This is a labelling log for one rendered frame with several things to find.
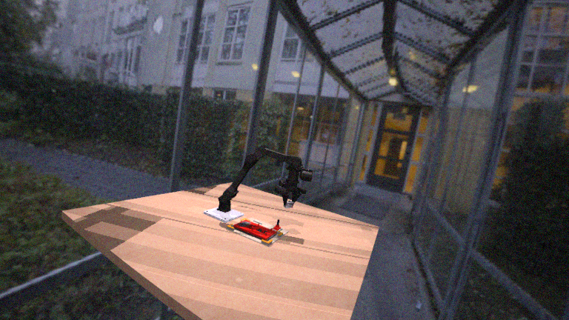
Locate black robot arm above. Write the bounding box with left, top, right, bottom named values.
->
left=217, top=148, right=313, bottom=213

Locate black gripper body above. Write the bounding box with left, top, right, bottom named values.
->
left=274, top=178, right=307, bottom=195

